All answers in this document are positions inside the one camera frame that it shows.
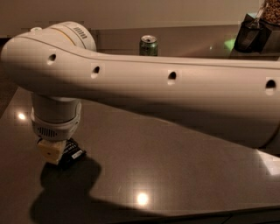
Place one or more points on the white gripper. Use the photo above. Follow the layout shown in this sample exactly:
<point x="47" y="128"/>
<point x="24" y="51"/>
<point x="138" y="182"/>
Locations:
<point x="56" y="130"/>

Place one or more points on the black rxbar chocolate wrapper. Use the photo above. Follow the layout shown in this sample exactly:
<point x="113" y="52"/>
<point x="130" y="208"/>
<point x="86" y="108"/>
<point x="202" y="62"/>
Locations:
<point x="71" y="154"/>

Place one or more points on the clear plastic water bottle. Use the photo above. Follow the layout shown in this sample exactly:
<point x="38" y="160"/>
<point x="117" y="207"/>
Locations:
<point x="34" y="29"/>

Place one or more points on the granola snack bag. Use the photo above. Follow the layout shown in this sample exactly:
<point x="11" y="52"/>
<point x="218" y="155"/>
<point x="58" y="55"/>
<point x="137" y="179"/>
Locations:
<point x="271" y="12"/>

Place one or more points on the green soda can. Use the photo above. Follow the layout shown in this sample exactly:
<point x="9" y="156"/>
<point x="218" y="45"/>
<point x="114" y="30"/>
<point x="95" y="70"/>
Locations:
<point x="148" y="45"/>

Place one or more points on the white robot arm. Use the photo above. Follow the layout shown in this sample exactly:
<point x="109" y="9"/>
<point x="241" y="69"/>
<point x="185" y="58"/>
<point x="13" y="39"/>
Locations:
<point x="235" y="100"/>

